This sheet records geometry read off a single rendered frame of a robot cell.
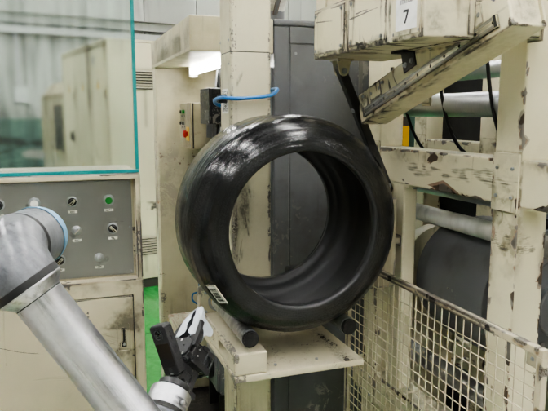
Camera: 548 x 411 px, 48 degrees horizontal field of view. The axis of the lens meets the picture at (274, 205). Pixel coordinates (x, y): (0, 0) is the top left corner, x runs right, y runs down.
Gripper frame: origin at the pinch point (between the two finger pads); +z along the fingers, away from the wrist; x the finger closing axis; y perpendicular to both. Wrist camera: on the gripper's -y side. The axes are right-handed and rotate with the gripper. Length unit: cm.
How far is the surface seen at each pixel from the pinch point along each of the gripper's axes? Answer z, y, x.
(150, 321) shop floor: 141, 143, -231
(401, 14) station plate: 56, -22, 57
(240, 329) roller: 7.1, 17.9, -2.8
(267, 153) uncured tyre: 33.1, -13.5, 19.8
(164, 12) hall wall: 852, 112, -563
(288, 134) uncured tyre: 38.8, -13.3, 24.3
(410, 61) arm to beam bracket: 68, -4, 50
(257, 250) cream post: 44, 24, -14
